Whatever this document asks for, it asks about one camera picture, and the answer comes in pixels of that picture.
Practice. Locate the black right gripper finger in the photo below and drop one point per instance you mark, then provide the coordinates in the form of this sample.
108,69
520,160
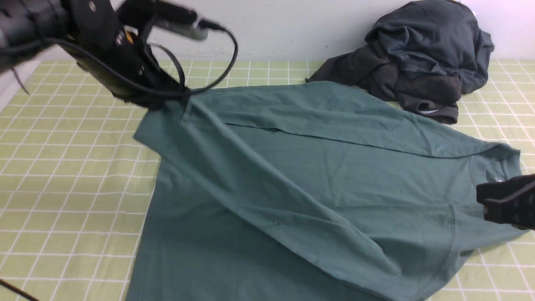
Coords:
516,191
517,210

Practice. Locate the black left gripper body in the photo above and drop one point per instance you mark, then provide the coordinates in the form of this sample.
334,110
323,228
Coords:
116,56

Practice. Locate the green long-sleeved shirt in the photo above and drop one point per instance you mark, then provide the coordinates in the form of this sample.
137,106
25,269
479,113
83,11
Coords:
310,192

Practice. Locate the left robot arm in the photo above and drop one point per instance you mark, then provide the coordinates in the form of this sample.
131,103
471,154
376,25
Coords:
29,27

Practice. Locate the green checkered tablecloth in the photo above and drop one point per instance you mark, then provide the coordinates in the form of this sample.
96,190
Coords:
75,186

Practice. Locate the dark blue-grey crumpled garment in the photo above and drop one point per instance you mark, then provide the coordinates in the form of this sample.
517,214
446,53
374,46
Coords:
440,37

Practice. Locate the dark brown crumpled garment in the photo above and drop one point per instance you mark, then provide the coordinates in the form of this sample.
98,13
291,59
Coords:
371,68

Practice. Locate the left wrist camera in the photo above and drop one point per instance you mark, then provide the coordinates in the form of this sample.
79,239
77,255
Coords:
175,19

